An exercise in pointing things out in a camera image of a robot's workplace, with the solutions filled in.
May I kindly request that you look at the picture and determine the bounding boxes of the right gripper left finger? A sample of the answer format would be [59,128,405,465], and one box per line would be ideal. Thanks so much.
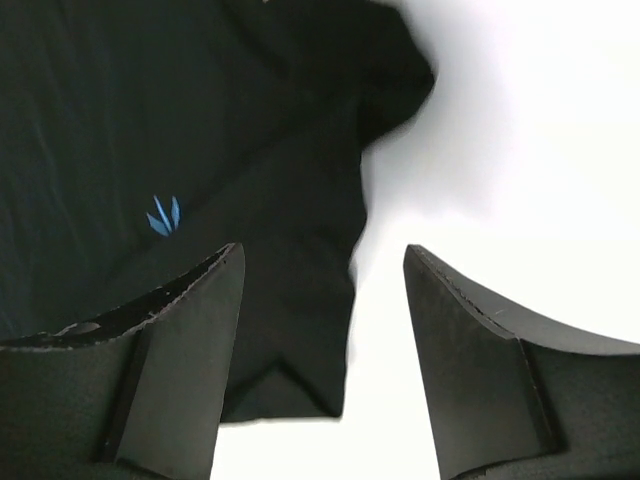
[1,244,245,479]

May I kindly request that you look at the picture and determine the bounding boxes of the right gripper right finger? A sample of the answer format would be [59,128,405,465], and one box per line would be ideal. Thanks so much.
[403,245,639,479]

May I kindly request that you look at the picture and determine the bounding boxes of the black t shirt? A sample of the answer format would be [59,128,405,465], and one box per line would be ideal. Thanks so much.
[1,1,435,423]

